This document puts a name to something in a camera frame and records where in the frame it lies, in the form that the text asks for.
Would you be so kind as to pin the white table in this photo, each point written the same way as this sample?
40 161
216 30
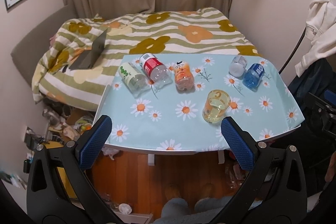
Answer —
151 160

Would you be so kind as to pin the grey headboard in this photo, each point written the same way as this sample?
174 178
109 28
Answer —
34 40

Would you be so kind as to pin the yellow box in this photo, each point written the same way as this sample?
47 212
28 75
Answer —
65 183

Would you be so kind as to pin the blue plastic bottle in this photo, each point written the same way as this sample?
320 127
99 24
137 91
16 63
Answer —
253 77

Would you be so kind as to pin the daisy print tablecloth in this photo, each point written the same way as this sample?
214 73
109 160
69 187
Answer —
170 125

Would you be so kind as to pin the green label plastic bottle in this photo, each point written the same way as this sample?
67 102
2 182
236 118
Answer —
128 74

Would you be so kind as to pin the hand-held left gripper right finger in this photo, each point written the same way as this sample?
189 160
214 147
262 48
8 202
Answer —
236 145

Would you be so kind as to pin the white label plastic bottle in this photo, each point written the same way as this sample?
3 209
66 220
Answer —
237 67

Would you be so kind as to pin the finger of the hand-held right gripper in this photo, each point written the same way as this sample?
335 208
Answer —
319 104

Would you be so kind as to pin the person's legs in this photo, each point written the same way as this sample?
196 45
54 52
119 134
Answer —
189 211

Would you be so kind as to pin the red label plastic bottle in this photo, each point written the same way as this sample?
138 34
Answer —
151 65

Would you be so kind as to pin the white crumpled paper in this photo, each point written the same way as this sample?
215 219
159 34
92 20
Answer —
110 152

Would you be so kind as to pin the grey laptop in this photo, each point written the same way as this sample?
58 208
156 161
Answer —
98 46

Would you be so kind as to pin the yellow plastic bottle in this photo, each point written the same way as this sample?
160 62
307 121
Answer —
216 108

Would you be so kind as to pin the clear round container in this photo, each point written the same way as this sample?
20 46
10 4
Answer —
125 208

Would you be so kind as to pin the orange plastic bottle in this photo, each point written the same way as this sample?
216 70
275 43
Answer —
183 76

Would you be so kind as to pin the black pole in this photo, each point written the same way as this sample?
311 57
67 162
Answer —
292 52

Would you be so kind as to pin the white hoodie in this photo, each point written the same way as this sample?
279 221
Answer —
321 29

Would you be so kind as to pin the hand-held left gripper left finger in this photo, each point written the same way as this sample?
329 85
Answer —
95 144

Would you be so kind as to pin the dark blue jacket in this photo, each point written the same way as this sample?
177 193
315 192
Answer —
312 82

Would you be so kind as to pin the bed with flower blanket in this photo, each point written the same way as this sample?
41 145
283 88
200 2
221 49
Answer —
170 29

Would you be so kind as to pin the floor clutter pile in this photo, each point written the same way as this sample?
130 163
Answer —
57 119

